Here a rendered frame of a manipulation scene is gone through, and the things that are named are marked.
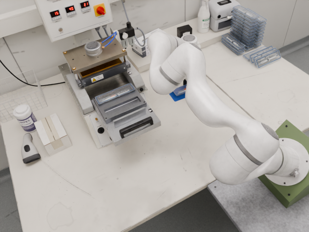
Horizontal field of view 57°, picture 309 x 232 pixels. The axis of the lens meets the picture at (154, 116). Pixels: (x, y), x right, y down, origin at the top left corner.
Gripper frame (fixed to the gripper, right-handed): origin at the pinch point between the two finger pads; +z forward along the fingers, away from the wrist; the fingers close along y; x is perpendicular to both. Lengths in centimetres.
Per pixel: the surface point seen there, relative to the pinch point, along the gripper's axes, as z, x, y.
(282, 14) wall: 28, -138, 71
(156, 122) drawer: -19, 34, -32
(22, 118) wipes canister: -9, 90, 11
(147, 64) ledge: -0.9, 13.2, 29.2
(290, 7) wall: 24, -147, 72
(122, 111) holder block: -21, 45, -21
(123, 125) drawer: -19, 47, -27
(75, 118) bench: 3, 66, 10
